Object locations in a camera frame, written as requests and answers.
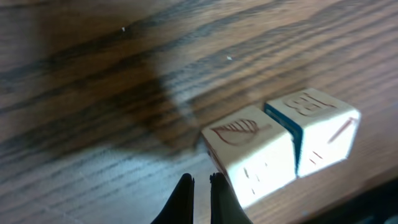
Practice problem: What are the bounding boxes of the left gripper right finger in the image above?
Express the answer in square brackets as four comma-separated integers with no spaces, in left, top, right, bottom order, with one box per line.
[210,172,252,224]

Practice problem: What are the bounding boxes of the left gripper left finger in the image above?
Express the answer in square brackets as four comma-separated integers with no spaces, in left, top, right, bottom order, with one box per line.
[151,173,195,224]

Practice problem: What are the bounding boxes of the white block with brush picture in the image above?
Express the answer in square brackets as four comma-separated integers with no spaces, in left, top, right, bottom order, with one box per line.
[201,106,296,208]

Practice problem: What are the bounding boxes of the block with blue side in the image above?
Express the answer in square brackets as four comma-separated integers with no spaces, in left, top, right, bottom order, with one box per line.
[264,88,361,177]

